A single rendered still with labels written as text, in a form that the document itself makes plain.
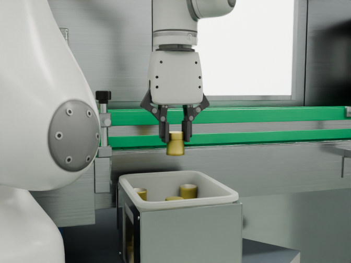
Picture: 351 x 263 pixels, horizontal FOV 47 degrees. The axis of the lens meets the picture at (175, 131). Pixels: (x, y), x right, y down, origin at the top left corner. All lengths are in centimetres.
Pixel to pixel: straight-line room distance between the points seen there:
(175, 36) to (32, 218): 40
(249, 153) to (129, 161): 29
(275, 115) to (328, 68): 37
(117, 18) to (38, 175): 72
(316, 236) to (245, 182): 48
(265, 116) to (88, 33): 48
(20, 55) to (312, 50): 103
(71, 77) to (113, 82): 63
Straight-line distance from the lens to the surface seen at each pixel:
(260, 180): 100
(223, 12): 73
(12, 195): 52
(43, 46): 42
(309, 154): 106
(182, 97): 75
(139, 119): 89
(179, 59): 75
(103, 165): 78
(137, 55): 106
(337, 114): 112
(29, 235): 47
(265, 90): 119
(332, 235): 144
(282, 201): 130
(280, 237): 133
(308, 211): 136
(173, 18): 74
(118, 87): 105
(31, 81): 39
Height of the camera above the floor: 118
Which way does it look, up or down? 6 degrees down
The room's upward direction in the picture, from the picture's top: straight up
